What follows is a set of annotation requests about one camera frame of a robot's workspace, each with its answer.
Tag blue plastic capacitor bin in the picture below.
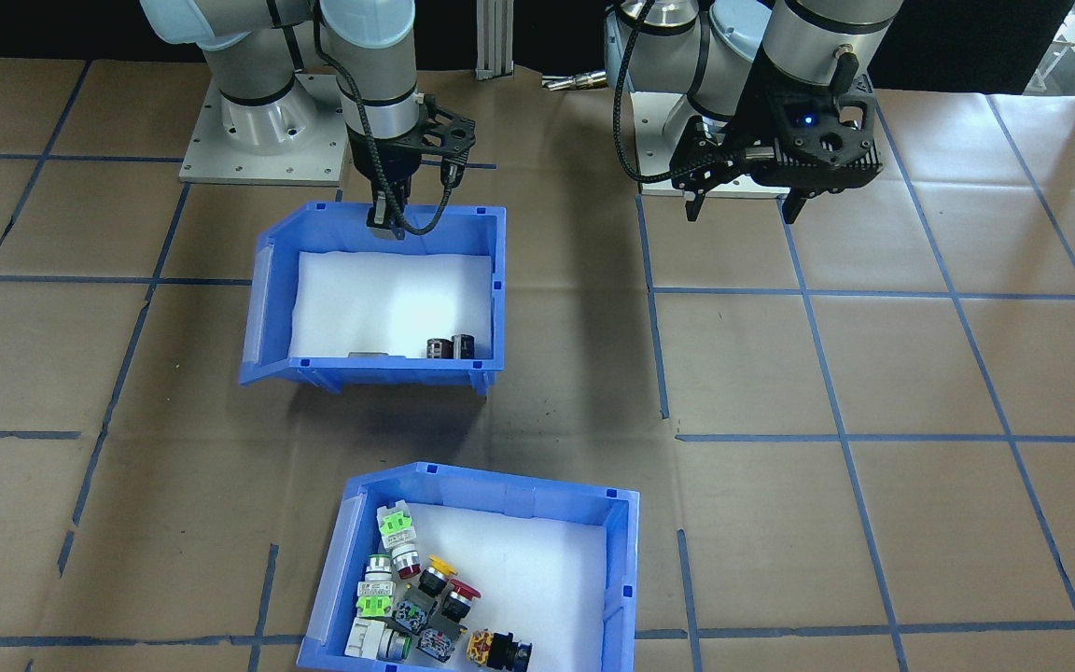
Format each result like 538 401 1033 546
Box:
239 201 508 398

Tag blue plastic button bin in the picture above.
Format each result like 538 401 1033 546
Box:
297 462 641 672

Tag red button green contact block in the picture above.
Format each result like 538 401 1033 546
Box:
377 507 423 578

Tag yellow mushroom push button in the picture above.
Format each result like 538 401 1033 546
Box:
393 555 459 636

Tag green button white label block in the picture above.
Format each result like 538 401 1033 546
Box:
356 553 397 622

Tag red mushroom push button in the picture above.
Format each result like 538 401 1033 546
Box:
421 579 482 664

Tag green button white contact block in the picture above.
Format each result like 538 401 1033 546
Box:
346 619 412 665

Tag black button orange contact block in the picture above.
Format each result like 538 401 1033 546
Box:
468 630 534 671

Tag white foam sheet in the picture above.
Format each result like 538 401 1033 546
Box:
398 504 608 672
288 250 494 360

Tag black cover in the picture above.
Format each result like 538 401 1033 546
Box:
0 0 1075 94

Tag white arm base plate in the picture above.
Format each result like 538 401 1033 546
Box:
179 73 356 185
635 89 792 199

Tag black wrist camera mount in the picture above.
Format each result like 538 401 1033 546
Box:
412 93 479 189
747 73 881 194

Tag aluminium frame extrusion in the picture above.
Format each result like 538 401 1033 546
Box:
475 0 515 80

